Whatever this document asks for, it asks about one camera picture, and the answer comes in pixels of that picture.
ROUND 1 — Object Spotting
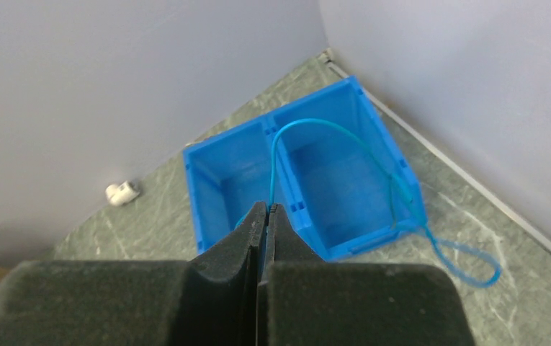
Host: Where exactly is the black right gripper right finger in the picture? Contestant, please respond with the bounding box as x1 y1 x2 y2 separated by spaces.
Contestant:
257 204 475 345

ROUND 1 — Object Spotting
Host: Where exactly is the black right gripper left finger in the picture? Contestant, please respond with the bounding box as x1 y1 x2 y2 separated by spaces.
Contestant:
0 202 268 345

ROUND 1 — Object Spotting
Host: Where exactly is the blue wire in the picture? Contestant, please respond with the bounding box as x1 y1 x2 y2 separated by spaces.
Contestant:
234 118 502 289

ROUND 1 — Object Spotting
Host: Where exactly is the white pipe elbow fitting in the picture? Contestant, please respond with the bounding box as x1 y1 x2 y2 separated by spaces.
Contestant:
105 180 140 207

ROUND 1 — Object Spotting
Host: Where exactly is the blue bin left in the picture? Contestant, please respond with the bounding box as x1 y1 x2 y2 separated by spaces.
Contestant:
182 116 272 253

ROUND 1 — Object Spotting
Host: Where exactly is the blue bin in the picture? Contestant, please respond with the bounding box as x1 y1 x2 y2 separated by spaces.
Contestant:
266 77 427 261
182 116 272 253

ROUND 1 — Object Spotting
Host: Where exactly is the blue bin right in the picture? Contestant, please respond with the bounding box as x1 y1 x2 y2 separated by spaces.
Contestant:
266 77 427 261

